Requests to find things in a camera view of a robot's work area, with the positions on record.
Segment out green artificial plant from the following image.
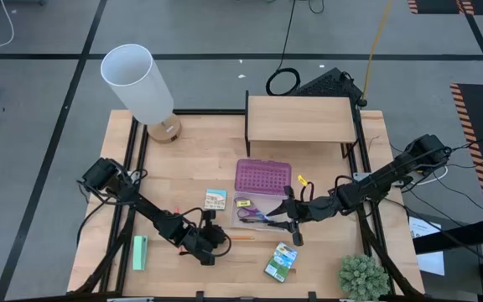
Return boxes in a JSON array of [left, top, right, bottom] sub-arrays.
[[336, 253, 391, 302]]

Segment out green yellow crayon box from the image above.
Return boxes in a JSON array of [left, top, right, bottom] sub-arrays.
[[262, 241, 299, 284]]

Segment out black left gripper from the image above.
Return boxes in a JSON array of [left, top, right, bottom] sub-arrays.
[[178, 209, 230, 266]]

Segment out white shade wooden table lamp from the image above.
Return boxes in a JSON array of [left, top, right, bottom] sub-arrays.
[[100, 43, 183, 145]]

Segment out clear pencil case purple lid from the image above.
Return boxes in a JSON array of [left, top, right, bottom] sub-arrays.
[[229, 158, 293, 232]]

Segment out black perforated computer case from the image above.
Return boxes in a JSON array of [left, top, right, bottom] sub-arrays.
[[293, 66, 368, 108]]

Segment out teal sticky note pad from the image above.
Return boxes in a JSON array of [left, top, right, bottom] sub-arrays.
[[204, 188, 229, 211]]

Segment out purple handled scissors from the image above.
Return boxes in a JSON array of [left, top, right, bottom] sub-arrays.
[[233, 196, 274, 224]]

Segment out black coiled floor cable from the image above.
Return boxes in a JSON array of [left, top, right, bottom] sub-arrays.
[[264, 0, 302, 97]]

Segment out black metal crossbeam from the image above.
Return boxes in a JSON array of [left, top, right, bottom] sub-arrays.
[[412, 216, 483, 256]]

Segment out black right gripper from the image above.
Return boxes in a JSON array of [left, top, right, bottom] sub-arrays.
[[265, 185, 344, 247]]

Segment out white paper sheet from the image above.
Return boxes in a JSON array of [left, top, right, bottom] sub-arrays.
[[408, 215, 446, 277]]

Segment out mint green block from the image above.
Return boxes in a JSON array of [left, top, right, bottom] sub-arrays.
[[132, 234, 149, 272]]

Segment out wooden shelf riser black legs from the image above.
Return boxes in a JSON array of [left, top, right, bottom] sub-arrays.
[[244, 89, 358, 159]]

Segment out yellow hanging cable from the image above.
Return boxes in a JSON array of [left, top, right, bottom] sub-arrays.
[[360, 0, 394, 104]]

